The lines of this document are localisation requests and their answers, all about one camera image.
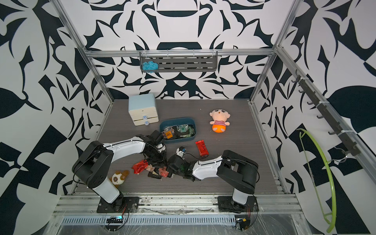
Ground green pattern tea bag pile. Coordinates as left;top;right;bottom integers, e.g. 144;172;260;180
146;164;174;179

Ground orange label tea bag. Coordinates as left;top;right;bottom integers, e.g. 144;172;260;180
163;129;176;140

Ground red long tea sachet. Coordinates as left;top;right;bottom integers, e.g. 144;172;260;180
195;140;209;158

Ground green label tea bag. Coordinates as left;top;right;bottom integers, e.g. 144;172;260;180
176;124;196;138

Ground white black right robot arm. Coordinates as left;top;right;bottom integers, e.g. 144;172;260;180
167;150;259;206

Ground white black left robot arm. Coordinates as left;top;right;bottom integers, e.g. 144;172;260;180
72;130;166;204

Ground red foil tea bag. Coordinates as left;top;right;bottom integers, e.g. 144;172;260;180
132;160;148;174

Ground teal plastic storage box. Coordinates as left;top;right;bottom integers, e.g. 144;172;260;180
159;117;197;144

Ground small brown white plush dog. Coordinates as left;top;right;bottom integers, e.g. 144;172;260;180
110;170;130;188

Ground small blue cream drawer cabinet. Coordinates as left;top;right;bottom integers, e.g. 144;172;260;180
128;93;159;126

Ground plush doll orange pants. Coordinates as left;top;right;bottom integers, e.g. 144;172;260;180
210;109;231;133

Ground blue crumpled item on shelf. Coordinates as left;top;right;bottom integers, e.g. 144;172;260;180
142;61;159;73

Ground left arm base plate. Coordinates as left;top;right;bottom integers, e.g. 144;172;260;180
97;195;140;213

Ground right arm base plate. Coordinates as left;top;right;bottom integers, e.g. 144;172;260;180
217;195;259;213

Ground grey perforated wall shelf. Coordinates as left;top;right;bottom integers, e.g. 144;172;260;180
139;50;218;72

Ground green curved hose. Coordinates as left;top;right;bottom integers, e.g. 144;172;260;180
296;128;337;233

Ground black wall hook rail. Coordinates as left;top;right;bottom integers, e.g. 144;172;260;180
293;70;361;156

